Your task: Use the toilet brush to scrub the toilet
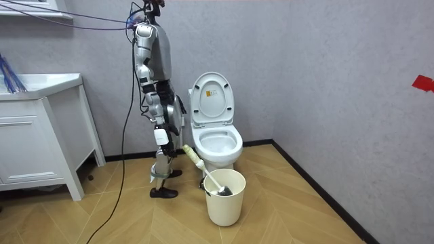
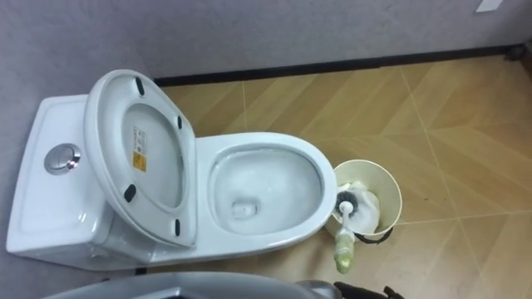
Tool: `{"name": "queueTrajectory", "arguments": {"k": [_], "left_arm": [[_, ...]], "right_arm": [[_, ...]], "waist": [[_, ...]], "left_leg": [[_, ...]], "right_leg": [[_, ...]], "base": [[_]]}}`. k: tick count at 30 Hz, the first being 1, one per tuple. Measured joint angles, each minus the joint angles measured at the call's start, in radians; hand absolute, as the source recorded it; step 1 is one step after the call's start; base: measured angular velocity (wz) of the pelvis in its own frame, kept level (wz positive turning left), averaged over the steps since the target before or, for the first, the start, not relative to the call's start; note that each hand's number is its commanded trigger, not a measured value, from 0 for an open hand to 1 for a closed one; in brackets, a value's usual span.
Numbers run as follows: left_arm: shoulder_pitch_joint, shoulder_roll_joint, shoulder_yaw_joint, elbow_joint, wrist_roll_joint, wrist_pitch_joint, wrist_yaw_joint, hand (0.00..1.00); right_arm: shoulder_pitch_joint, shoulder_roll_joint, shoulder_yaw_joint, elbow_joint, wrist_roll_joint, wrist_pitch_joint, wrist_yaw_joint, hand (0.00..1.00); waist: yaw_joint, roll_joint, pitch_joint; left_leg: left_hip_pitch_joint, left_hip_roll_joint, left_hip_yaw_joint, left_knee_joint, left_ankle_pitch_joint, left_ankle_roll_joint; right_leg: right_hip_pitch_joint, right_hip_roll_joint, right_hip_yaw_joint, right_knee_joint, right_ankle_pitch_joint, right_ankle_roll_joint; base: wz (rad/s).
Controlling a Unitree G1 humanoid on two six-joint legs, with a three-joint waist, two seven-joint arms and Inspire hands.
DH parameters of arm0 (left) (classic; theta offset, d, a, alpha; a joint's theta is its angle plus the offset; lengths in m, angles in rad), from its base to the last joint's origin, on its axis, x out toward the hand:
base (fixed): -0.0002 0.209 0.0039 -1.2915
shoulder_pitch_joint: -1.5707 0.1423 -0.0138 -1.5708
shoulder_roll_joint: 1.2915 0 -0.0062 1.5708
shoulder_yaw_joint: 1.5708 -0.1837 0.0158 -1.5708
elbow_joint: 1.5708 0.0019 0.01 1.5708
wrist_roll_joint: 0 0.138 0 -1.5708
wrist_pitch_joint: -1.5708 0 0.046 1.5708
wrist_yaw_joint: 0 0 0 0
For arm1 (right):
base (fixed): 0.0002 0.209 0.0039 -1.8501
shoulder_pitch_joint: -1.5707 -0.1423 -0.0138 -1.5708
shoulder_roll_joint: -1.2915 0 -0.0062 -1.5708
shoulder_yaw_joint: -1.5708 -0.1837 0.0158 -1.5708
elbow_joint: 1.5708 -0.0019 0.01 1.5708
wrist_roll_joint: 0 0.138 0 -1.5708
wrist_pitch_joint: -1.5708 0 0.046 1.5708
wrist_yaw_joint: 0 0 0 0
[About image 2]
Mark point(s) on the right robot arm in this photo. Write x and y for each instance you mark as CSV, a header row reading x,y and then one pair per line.
x,y
357,290

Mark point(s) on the white ceramic toilet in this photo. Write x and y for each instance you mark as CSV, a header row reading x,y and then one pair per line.
x,y
266,187

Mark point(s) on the white bag in bin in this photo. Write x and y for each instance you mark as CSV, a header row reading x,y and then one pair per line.
x,y
367,207

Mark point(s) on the cream round waste bin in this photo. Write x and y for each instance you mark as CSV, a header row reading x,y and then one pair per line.
x,y
382,174

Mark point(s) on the white toilet seat lid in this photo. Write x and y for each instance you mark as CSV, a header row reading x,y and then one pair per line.
x,y
112,137

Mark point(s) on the robot body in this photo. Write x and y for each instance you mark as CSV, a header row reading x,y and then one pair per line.
x,y
187,286

